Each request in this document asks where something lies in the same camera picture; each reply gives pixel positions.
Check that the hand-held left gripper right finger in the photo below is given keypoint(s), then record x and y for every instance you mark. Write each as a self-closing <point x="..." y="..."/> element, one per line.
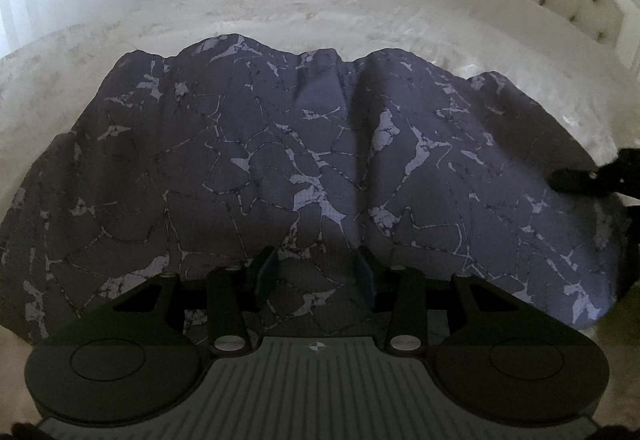
<point x="364" y="281"/>

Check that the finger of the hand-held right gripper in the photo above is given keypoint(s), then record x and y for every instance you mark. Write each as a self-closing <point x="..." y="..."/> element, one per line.
<point x="572" y="180"/>

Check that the purple marbled hoodie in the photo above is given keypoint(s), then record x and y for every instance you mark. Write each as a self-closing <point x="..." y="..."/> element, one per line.
<point x="300" y="180"/>

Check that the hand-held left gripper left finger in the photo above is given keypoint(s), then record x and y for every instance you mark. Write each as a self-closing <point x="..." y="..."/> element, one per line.
<point x="266" y="279"/>

